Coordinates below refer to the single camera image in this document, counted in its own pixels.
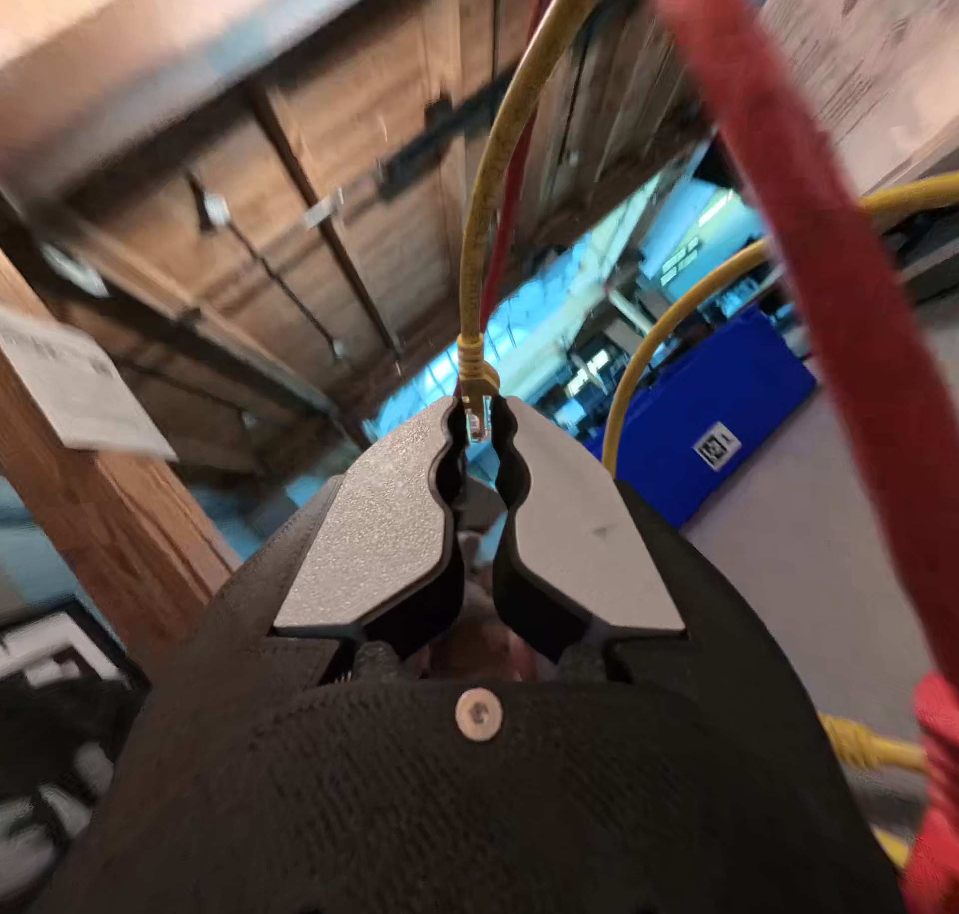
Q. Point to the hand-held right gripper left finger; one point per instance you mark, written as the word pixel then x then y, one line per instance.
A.
pixel 367 540

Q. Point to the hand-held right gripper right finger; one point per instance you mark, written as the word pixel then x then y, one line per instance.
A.
pixel 585 547

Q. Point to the blue plastic bin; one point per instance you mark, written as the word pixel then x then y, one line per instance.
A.
pixel 712 390

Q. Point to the white paper notice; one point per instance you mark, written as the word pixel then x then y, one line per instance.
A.
pixel 75 390

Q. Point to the wooden post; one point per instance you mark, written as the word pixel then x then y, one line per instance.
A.
pixel 113 525

